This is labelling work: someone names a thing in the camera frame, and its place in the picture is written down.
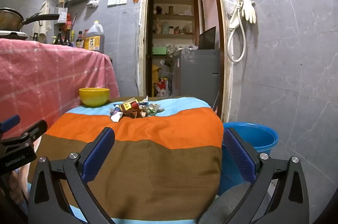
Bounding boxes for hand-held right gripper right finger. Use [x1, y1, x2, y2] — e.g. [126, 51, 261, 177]
[222, 127, 310, 224]

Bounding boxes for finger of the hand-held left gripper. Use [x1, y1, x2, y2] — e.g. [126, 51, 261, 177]
[11, 120, 48, 147]
[0, 114, 21, 132]

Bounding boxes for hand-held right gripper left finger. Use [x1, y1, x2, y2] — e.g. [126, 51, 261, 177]
[28, 127, 116, 224]

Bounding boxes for blue plastic bucket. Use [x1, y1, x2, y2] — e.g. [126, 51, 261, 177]
[217, 122, 279, 197]

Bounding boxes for pile of wrappers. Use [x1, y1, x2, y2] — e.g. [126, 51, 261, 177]
[109, 98, 165, 123]

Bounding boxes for person's left forearm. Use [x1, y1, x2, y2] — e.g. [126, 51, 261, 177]
[9, 163, 31, 205]

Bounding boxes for person's grey trouser leg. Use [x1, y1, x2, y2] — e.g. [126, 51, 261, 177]
[198, 184, 271, 224]

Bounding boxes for pink checked cloth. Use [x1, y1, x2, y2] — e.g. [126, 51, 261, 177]
[0, 38, 120, 140]

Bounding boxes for yellow bowl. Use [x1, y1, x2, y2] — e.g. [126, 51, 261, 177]
[79, 87, 110, 108]

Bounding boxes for grey appliance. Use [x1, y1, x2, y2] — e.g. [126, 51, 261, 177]
[173, 49, 221, 104]

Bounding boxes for red white plastic bag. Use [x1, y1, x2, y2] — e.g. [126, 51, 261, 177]
[154, 78, 169, 97]

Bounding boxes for black frying pan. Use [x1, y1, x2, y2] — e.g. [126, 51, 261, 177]
[0, 8, 60, 32]

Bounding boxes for hanging beige towel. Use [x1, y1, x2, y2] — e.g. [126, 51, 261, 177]
[32, 0, 52, 36]

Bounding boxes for large cooking oil jug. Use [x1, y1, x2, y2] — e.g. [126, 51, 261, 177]
[83, 20, 105, 53]

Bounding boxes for white paper label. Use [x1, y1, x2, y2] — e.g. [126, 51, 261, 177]
[57, 7, 68, 22]

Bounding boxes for black monitor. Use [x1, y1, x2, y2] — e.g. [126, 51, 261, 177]
[199, 26, 216, 50]

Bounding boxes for brown wooden door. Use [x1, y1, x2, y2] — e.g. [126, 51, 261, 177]
[148, 0, 155, 98]

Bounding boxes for white rubber gloves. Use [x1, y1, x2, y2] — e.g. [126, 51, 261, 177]
[241, 0, 257, 24]

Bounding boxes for wooden shelf unit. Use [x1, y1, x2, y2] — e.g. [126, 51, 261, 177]
[152, 0, 199, 56]

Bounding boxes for clear plastic bag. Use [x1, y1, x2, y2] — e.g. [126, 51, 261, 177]
[226, 0, 237, 16]

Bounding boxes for white door frame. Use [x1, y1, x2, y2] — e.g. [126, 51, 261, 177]
[137, 0, 234, 123]

